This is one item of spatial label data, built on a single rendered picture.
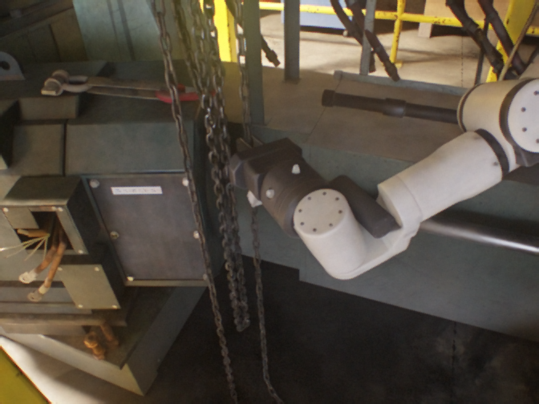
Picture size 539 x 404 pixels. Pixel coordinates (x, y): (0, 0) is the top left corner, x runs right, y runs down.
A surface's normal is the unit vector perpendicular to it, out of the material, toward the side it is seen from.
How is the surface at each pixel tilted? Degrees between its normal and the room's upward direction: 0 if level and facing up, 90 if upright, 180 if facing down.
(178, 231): 90
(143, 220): 90
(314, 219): 25
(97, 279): 90
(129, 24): 90
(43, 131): 45
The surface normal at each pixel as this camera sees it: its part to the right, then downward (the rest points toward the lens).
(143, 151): -0.04, -0.08
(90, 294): -0.01, 0.65
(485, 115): -1.00, 0.04
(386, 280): -0.35, 0.61
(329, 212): -0.40, -0.55
